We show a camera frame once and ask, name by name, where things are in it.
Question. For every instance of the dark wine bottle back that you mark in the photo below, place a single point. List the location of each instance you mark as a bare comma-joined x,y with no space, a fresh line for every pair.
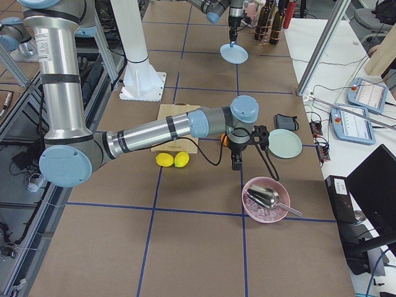
262,20

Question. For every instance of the aluminium frame post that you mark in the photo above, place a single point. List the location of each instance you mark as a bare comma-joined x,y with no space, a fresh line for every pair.
324,40

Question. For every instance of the mint green plate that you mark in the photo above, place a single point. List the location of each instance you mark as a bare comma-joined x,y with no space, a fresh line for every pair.
284,143

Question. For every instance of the metal scoop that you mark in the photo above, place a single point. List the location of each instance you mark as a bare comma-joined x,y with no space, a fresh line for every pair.
268,199

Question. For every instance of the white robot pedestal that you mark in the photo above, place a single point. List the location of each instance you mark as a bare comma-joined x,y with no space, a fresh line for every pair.
141,81

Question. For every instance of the black computer box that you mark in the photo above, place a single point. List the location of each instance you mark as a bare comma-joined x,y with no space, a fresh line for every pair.
340,199

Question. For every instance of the dark grey folded cloth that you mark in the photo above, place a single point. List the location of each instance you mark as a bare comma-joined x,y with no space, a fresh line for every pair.
286,122

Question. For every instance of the yellow lemon left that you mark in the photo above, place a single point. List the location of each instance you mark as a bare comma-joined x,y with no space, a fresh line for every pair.
164,159

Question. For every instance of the orange fruit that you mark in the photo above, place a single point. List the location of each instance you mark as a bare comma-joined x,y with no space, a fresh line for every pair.
224,140

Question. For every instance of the red cylinder bottle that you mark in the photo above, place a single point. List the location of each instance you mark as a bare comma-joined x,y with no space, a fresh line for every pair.
289,12

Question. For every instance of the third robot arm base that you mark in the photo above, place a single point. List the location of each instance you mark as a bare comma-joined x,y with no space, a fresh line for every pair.
15,36

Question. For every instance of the yellow lemon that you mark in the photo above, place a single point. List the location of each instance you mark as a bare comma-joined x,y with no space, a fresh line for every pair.
181,159
164,159

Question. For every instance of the copper wire bottle rack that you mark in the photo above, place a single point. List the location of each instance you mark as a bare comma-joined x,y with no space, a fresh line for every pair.
265,40

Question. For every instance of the pink bowl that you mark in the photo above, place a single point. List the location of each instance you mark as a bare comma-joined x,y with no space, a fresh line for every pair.
259,213

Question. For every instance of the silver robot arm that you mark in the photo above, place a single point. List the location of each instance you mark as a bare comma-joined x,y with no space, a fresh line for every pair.
214,10
73,152

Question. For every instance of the light blue plate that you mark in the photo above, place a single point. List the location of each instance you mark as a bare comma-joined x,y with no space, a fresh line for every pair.
234,54

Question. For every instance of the yellow lemon right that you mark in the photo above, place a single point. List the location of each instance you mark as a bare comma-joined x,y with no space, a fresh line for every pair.
181,159

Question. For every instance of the teach pendant upper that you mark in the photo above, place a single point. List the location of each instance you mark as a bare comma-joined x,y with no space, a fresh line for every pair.
368,94

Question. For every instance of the teach pendant lower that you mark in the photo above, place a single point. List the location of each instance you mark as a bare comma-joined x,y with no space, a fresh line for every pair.
349,124

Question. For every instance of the dark wine bottle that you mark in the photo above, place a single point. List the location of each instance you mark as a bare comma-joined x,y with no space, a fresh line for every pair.
277,23
262,20

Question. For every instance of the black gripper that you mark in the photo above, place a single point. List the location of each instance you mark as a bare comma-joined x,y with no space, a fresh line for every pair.
232,23
236,149

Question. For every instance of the dark wine bottle front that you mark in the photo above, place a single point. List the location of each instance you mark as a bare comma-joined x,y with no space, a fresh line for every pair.
277,23

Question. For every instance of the wooden cutting board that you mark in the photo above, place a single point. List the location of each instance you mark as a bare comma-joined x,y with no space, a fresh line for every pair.
181,145

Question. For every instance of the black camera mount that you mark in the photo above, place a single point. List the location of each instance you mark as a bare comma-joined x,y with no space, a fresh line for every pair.
261,137

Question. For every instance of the teach pendant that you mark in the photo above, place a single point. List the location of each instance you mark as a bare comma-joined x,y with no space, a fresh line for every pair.
368,94
349,124

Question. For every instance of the black monitor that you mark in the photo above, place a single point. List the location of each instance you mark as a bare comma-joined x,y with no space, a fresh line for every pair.
372,185

